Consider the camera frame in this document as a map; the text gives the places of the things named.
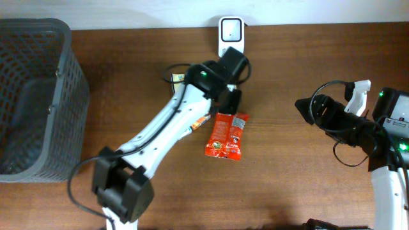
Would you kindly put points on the white barcode scanner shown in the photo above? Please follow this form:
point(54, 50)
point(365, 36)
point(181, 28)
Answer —
point(231, 34)

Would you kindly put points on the red snack bag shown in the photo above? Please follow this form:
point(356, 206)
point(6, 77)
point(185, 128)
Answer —
point(225, 140)

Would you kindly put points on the small orange packet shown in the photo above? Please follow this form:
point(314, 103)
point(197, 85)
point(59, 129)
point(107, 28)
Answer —
point(200, 122)

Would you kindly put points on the beige wet wipes pack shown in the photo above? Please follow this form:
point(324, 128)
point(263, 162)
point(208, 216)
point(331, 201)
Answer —
point(178, 79)

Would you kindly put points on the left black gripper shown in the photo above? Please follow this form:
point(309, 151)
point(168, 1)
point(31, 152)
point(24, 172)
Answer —
point(230, 101)

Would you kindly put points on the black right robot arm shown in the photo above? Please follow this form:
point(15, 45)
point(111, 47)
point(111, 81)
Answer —
point(384, 140)

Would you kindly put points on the grey plastic mesh basket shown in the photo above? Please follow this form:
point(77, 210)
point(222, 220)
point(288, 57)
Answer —
point(44, 101)

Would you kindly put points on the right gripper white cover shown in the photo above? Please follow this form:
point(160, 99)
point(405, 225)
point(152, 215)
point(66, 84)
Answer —
point(307, 113)

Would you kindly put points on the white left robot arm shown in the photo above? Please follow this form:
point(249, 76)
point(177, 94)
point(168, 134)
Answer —
point(122, 177)

